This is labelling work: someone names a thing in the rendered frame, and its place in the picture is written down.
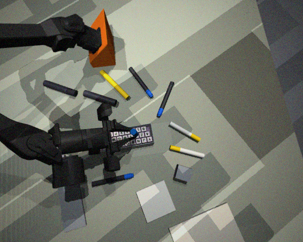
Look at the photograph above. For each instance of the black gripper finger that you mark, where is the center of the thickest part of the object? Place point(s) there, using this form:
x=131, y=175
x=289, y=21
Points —
x=123, y=142
x=119, y=127

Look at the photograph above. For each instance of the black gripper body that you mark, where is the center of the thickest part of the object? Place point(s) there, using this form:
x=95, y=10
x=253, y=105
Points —
x=97, y=138

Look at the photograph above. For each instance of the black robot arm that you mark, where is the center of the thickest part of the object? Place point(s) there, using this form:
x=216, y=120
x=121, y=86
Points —
x=29, y=142

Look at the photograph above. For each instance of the grey letter keyboard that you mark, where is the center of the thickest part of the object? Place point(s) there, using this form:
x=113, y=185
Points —
x=145, y=136

